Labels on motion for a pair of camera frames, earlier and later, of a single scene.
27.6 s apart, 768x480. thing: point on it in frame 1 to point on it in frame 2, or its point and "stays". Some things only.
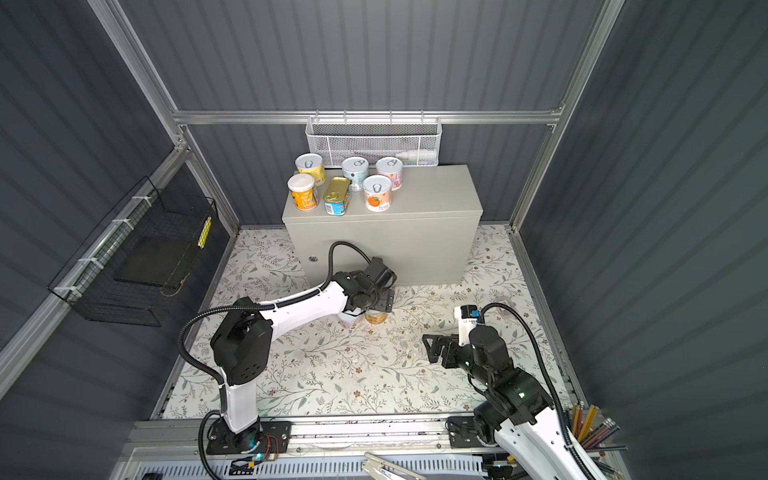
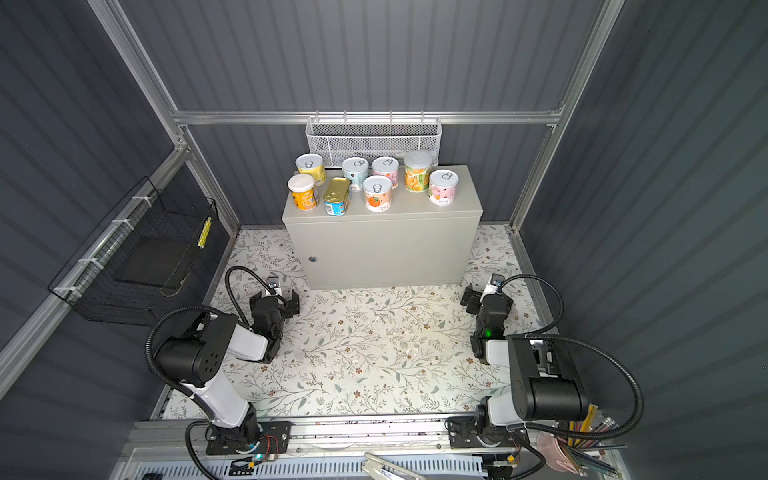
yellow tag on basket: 204,232 stays
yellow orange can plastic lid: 303,189 stays
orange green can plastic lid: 375,317 to 416,171
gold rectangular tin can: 336,196 stays
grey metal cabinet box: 429,235 stays
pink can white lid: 349,321 to 443,187
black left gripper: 387,297 to 289,308
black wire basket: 140,259 stays
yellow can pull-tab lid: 311,164 stays
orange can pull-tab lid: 377,190 stays
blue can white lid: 355,168 stays
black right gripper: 451,343 to 474,296
